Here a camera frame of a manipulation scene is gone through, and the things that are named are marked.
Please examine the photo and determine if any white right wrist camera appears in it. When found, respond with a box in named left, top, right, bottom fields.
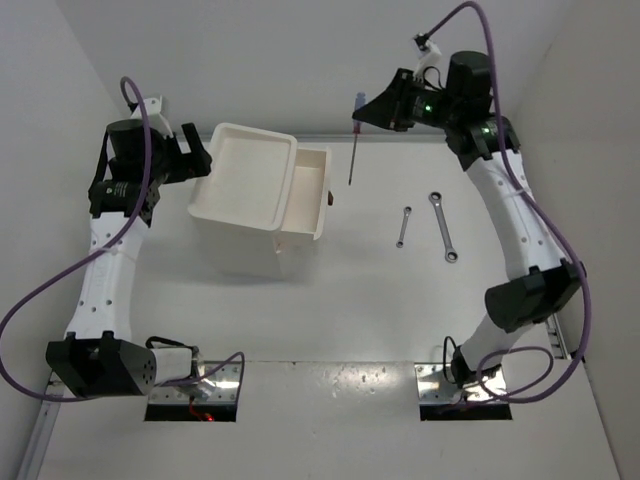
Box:
left=412, top=33, right=442, bottom=78

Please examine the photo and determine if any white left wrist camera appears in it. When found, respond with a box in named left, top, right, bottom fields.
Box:
left=127, top=95, right=175, bottom=138

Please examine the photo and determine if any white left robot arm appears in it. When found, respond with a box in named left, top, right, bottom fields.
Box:
left=45, top=119, right=212, bottom=399

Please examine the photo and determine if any white top drawer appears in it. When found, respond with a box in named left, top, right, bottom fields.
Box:
left=278, top=148, right=332, bottom=249

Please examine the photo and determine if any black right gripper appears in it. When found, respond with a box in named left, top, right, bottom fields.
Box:
left=354, top=69, right=457, bottom=133

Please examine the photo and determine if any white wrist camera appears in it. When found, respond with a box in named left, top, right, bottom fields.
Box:
left=412, top=33, right=442, bottom=78
left=127, top=95, right=175, bottom=138

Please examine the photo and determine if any metal base plate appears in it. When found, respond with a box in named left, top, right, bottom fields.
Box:
left=414, top=363, right=507, bottom=407
left=148, top=360, right=243, bottom=407

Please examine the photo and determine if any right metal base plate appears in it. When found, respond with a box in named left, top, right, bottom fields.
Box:
left=414, top=363, right=507, bottom=407

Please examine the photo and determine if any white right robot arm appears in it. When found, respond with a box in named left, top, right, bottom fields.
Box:
left=352, top=51, right=587, bottom=386

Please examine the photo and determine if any long silver ratchet wrench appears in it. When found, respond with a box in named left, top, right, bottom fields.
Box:
left=429, top=191, right=459, bottom=264

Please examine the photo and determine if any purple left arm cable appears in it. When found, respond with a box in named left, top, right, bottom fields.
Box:
left=0, top=75, right=245, bottom=404

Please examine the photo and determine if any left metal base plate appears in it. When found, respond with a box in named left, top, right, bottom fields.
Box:
left=148, top=360, right=243, bottom=407

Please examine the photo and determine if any blue handle screwdriver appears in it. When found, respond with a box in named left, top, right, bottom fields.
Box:
left=348, top=92, right=366, bottom=186

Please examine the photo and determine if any white drawer cabinet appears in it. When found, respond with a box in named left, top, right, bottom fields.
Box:
left=188, top=123, right=298, bottom=280

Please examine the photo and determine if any short silver wrench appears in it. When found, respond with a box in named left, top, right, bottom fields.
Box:
left=396, top=206, right=412, bottom=248

